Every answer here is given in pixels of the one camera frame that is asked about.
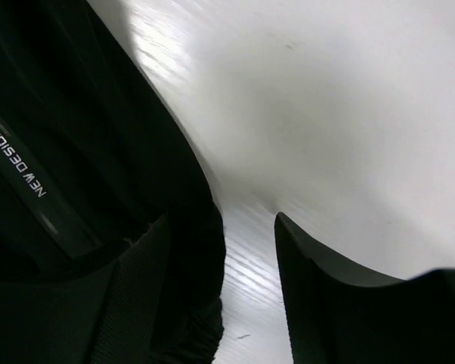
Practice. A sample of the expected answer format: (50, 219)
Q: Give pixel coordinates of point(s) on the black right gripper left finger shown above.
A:
(101, 311)

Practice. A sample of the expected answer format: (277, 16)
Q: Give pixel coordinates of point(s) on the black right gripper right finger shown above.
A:
(339, 311)

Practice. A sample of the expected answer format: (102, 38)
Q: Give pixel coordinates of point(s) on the black shorts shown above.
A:
(90, 156)

